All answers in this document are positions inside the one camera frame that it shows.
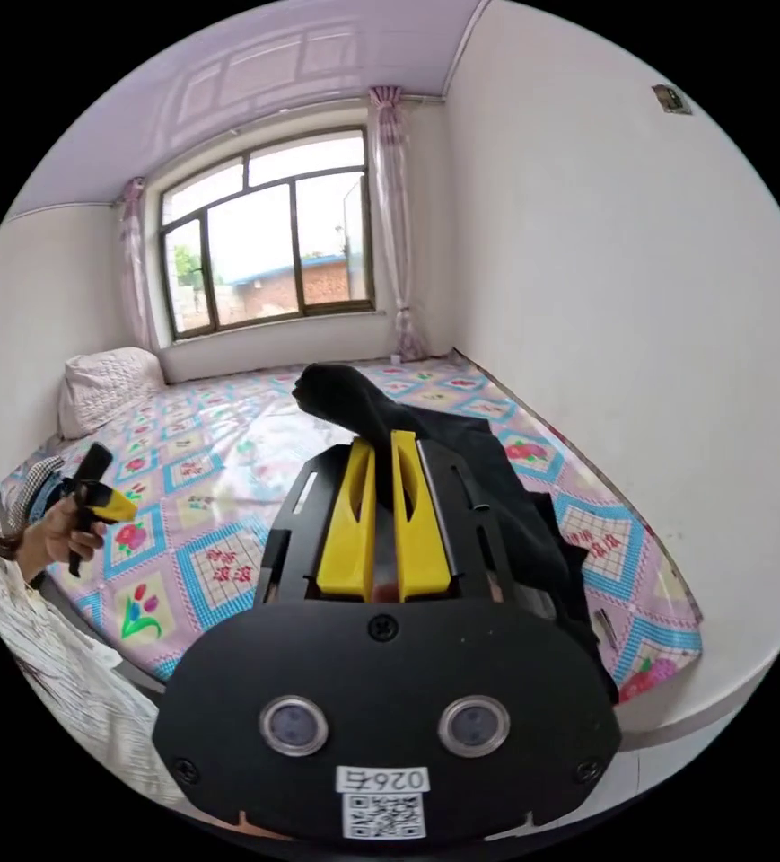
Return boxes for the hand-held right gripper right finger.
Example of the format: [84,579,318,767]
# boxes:
[390,430,451,603]

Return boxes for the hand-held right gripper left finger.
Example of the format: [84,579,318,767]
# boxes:
[316,438,378,602]

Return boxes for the black jeans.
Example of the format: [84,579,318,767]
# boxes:
[293,363,621,707]

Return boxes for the person's left hand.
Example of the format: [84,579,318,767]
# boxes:
[14,500,109,585]

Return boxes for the pile of clothes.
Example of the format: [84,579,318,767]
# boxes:
[20,454,89,528]

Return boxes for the white quilted pillow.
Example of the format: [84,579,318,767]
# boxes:
[57,347,165,439]

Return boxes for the bed with flower-printed sheet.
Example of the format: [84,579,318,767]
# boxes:
[0,356,706,705]

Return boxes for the person's body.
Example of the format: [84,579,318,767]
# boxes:
[0,457,190,813]

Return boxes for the pink curtain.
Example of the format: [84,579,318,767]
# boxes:
[368,85,429,363]
[118,177,160,353]

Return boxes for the window with brown frame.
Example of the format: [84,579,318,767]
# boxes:
[158,126,378,342]

